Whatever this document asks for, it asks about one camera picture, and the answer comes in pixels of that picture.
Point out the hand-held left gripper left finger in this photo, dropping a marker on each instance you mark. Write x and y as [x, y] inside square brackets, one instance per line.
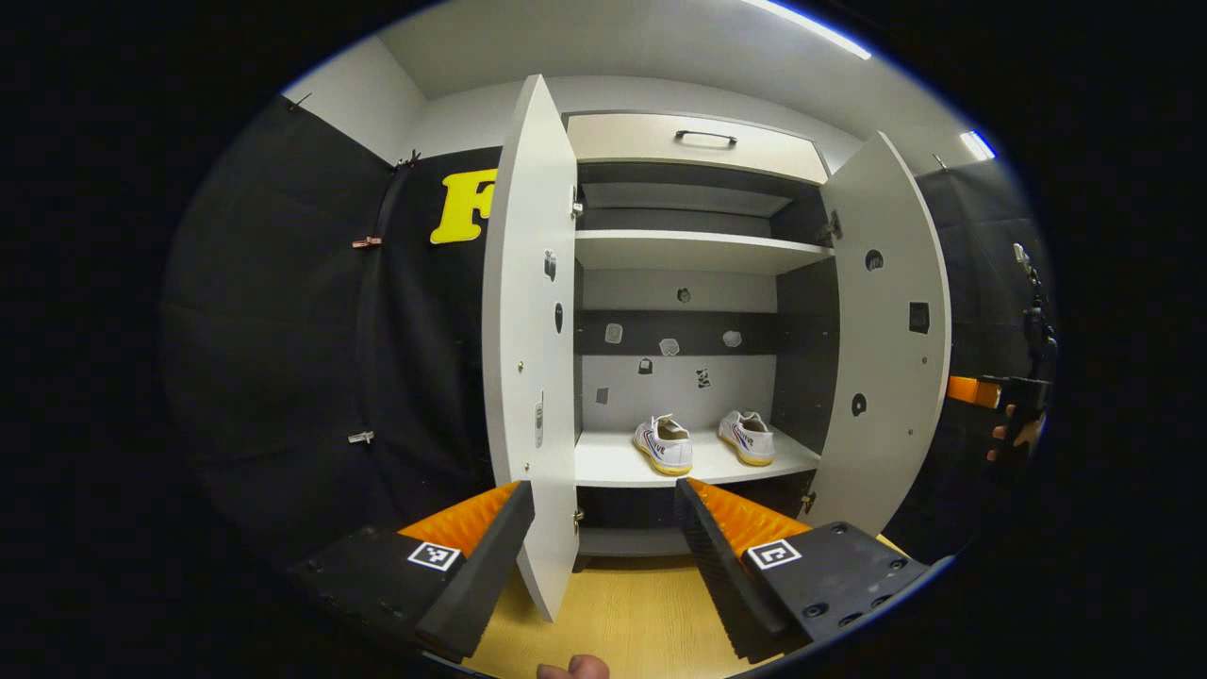
[471, 580]

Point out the black cloth clip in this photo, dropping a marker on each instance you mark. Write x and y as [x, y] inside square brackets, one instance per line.
[408, 159]

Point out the long ceiling light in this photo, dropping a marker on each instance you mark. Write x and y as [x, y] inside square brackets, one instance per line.
[811, 28]

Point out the small ceiling light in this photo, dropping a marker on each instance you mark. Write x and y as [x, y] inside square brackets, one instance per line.
[978, 145]

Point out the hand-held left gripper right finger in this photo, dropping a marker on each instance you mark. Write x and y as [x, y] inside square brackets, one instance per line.
[717, 575]

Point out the beige cabinet drawer front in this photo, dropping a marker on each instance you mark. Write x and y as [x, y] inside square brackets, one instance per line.
[632, 141]

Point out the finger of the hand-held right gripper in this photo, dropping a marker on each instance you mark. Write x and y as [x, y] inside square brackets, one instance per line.
[971, 391]

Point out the white shoe cabinet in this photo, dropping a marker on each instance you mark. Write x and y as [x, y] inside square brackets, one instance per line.
[679, 387]

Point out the white cabinet door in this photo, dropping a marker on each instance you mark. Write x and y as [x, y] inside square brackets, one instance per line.
[886, 368]
[528, 330]

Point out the white shoe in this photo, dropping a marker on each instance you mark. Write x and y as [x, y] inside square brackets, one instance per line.
[750, 441]
[665, 448]

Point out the white cabinet shelf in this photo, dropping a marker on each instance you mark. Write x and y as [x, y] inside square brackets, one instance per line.
[688, 253]
[613, 462]

